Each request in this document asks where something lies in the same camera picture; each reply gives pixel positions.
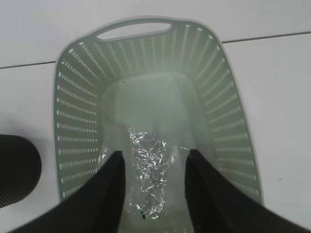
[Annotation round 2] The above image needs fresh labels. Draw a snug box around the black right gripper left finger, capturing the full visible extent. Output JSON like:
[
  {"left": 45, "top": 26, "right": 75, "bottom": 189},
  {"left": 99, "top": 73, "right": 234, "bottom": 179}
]
[{"left": 14, "top": 151, "right": 126, "bottom": 233}]

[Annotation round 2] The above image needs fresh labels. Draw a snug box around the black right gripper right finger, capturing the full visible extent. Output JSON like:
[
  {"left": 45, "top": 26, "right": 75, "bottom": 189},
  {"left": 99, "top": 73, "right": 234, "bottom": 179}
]
[{"left": 185, "top": 150, "right": 309, "bottom": 233}]

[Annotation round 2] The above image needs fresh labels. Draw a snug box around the clear plastic sheet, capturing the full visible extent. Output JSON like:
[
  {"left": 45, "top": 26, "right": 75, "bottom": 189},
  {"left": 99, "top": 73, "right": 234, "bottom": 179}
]
[{"left": 98, "top": 125, "right": 192, "bottom": 220}]

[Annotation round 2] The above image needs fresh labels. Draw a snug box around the black mesh pen holder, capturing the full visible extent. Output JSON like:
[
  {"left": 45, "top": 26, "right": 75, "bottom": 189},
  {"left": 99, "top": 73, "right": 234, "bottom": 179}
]
[{"left": 0, "top": 134, "right": 42, "bottom": 208}]

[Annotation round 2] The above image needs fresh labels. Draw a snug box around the green plastic woven basket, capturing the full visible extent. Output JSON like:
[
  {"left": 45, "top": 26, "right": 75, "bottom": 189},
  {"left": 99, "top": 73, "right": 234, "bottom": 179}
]
[{"left": 53, "top": 17, "right": 263, "bottom": 233}]

